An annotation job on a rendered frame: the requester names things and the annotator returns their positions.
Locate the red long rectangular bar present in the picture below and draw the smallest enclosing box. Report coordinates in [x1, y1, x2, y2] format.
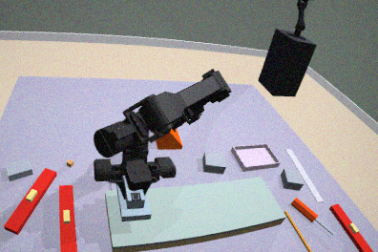
[4, 168, 57, 235]
[59, 185, 77, 252]
[329, 204, 373, 252]

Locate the orange-handled awl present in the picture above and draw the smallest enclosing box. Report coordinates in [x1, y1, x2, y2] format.
[291, 198, 335, 236]

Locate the white flat bar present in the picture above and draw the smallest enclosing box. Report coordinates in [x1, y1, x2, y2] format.
[285, 149, 323, 202]

